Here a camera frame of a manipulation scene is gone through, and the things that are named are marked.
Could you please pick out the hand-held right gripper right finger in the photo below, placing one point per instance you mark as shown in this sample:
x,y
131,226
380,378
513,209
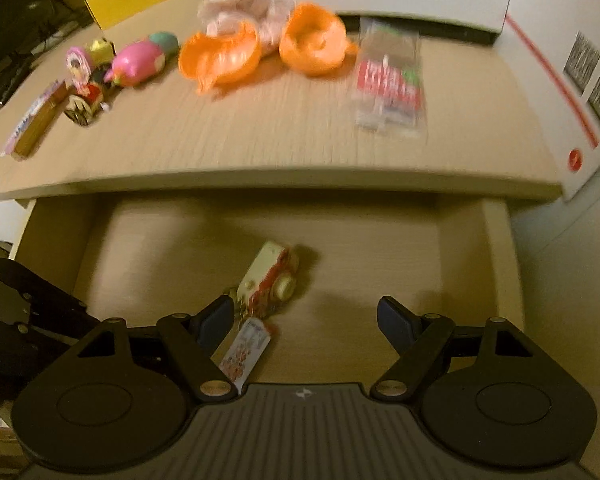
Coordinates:
x,y
390,321

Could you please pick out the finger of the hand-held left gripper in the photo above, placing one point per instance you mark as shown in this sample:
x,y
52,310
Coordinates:
x,y
50,312

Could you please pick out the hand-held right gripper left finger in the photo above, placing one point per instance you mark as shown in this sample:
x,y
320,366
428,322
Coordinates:
x,y
217,319

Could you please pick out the wooden drawer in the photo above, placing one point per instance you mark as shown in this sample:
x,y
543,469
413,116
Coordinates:
x,y
380,260

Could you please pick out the long brown snack packet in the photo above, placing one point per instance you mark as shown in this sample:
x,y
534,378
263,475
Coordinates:
x,y
22,127

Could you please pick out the brown snack bar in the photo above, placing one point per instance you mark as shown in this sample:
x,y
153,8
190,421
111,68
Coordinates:
x,y
42,120

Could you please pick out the red and black figure toy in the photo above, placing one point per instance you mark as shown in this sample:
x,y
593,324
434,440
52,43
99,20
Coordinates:
x,y
85,105

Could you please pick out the dark flat object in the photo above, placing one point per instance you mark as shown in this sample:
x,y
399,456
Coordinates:
x,y
5,85

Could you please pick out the clear packet with red label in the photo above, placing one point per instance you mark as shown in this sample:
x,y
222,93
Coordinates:
x,y
387,85

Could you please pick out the pink round figure toy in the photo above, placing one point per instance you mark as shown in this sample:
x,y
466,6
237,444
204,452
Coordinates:
x,y
77,62

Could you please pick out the orange capsule half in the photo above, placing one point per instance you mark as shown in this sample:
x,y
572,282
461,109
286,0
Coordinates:
x,y
310,50
220,57

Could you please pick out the pink and teal plush toy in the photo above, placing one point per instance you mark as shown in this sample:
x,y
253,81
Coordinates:
x,y
135,62

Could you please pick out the small yellow toy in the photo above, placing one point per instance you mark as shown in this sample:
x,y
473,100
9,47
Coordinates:
x,y
101,51

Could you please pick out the white box with red stripe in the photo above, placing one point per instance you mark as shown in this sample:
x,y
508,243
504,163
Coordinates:
x,y
545,85

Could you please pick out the pink fluffy toy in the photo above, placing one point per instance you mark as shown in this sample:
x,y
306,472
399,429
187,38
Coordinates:
x,y
245,0

